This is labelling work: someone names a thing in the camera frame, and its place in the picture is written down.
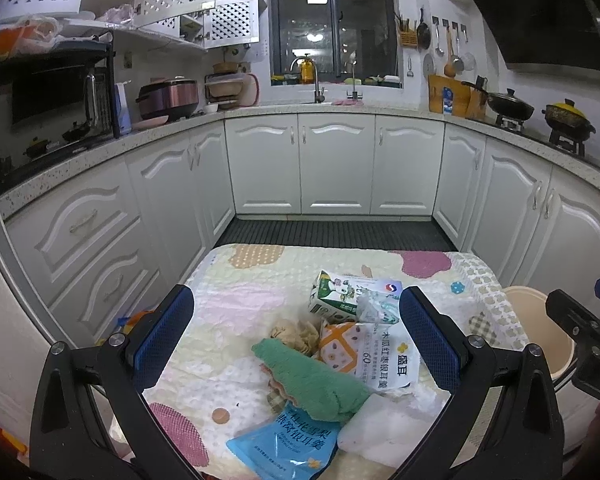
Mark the pink plate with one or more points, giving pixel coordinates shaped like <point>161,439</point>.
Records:
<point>150,122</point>

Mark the green white milk carton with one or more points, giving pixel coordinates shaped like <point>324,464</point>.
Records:
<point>330,295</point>

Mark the brown clay pot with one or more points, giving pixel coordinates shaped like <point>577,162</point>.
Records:
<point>226,67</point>

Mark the wooden chopstick holder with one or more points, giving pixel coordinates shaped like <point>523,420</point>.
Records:
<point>409,37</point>

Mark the speckled stone countertop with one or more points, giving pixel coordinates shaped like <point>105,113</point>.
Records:
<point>280,109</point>

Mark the colourful plastic bag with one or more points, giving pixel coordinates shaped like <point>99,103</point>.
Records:
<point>130,322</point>

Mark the small blue white box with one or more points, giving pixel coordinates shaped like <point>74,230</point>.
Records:
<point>387,287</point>

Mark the black range hood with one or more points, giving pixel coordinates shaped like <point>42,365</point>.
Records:
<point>540,15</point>

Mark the clear plastic bag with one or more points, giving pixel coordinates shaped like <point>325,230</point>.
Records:
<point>375,307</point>

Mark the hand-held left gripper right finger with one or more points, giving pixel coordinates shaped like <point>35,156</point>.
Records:
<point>427,340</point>

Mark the yellow bottle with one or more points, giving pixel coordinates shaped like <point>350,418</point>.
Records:
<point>307,70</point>

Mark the hanging steel ladle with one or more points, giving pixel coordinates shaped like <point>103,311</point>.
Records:
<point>438,47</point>

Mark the pink rice cooker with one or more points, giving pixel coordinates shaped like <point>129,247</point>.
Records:
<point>170,97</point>

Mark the wooden knife block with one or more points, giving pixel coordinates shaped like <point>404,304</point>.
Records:
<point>475,102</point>

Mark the hanging wooden spatula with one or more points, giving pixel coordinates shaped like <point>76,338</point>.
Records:
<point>449,67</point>

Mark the dark window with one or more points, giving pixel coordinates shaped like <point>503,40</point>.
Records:
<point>360,35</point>

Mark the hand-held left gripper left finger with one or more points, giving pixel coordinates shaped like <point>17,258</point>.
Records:
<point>165,337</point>

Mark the yellow cutting board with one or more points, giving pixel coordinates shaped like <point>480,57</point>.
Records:
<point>436,95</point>

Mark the row of white cabinet doors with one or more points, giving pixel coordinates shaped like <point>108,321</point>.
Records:
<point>335,165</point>

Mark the crumpled brown paper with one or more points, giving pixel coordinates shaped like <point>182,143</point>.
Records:
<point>295,335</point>

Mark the green cloth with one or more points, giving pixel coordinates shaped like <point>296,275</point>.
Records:
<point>310,375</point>

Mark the beige plastic bin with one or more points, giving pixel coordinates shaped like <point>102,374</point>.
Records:
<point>530,320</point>

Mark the black microwave oven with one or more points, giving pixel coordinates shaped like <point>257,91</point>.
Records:
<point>45,105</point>

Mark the tall steel faucet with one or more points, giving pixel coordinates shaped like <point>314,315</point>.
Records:
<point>318,87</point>

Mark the blue pouch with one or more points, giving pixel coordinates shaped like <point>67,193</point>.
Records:
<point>290,445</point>

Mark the blue white container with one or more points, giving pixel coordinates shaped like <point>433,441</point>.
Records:
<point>122,110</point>

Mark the gas stove burner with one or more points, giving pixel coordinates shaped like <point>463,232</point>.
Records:
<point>510,122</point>
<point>566,145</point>

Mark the blue white packet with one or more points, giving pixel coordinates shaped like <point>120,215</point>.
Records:
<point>448,100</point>

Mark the pink cutting board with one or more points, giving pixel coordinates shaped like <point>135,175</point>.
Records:
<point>251,90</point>

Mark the hanging black pan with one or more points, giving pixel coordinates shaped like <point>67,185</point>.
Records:
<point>424,35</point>

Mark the black ribbed floor mat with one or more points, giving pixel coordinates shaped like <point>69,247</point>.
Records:
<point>330,235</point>

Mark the hanging steel strainer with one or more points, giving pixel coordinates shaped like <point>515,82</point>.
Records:
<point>462,62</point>

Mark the crumpled plastic bags on shelf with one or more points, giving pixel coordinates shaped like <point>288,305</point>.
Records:
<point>30,32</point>

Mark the black wok with lid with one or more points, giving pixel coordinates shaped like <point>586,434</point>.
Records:
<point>510,105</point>

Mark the black pot yellow lid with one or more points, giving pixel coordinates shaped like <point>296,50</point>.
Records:
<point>567,117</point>

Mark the white pouch orange pattern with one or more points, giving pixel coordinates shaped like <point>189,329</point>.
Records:
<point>375,355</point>

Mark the small steel faucet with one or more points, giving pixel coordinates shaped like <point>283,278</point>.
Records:
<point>353,90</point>

